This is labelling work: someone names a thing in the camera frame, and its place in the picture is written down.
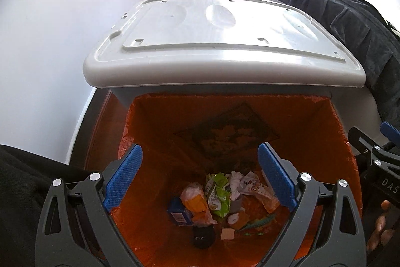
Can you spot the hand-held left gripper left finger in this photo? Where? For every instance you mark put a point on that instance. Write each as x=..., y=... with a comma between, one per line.
x=125, y=176

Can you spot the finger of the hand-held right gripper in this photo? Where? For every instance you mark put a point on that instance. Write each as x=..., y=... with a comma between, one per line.
x=365, y=142
x=389, y=132

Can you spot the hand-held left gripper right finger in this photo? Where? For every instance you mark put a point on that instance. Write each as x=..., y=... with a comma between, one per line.
x=276, y=176

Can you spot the white and orange wrapper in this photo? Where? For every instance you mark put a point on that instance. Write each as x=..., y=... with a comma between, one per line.
x=256, y=188

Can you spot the white tissue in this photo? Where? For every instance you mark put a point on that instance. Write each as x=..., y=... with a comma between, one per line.
x=237, y=182

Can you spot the green plastic toy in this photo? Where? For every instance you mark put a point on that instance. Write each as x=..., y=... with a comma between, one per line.
x=259, y=223

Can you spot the orange bin liner bag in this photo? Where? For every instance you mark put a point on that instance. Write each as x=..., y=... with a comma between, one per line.
x=312, y=129

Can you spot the brown packet with white circle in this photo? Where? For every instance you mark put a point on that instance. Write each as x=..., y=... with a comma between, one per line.
x=242, y=220

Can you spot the small blue carton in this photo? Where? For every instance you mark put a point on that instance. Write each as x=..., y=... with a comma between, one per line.
x=178, y=210

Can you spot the green snack packet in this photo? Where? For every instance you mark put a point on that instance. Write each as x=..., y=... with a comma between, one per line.
x=215, y=195

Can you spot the beige box with red heart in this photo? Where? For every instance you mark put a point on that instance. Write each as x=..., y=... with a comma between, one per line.
x=228, y=233

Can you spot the orange snack packet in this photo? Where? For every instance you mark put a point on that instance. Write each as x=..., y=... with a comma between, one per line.
x=197, y=203

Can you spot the person's right hand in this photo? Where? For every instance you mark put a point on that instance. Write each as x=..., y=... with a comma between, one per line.
x=382, y=229

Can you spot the black cylindrical object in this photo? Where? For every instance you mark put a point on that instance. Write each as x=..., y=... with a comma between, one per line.
x=203, y=237

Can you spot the person's black garment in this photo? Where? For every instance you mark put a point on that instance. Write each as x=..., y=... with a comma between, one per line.
x=22, y=192

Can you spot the grey bin lid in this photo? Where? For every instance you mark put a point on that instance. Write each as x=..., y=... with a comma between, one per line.
x=218, y=60

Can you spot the dark blanket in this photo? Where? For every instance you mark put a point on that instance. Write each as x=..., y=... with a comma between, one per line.
x=328, y=4

